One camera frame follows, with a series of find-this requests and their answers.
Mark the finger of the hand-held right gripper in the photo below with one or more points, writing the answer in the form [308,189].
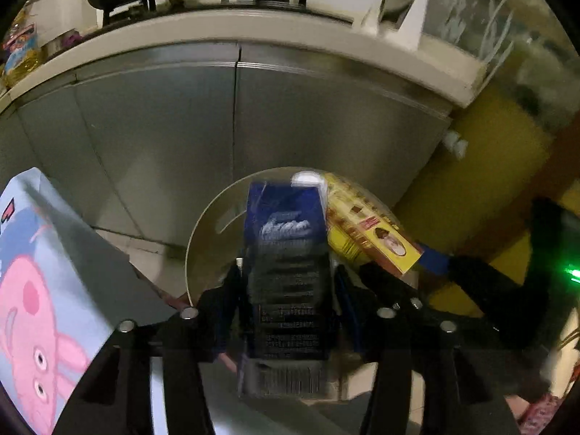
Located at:
[435,260]
[389,283]

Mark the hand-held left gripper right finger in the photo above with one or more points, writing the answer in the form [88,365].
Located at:
[351,321]

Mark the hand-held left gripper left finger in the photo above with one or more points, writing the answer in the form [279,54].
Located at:
[229,321]

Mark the yellow snack box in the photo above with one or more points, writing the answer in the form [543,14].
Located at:
[362,235]

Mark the dark blue drink carton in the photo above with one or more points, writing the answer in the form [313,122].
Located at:
[285,258]

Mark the round trash bin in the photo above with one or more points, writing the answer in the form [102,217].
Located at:
[213,235]

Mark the small white plastic fitting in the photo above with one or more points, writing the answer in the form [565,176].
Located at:
[455,145]

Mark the steel kitchen cabinet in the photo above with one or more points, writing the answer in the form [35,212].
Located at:
[181,145]

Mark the blue pig printed tablecloth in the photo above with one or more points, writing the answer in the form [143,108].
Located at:
[40,281]

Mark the etched glass door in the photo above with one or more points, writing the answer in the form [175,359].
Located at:
[498,18]

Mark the white kitchen counter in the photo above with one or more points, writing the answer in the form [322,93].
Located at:
[272,27]

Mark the small purple item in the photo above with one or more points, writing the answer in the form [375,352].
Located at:
[73,40]

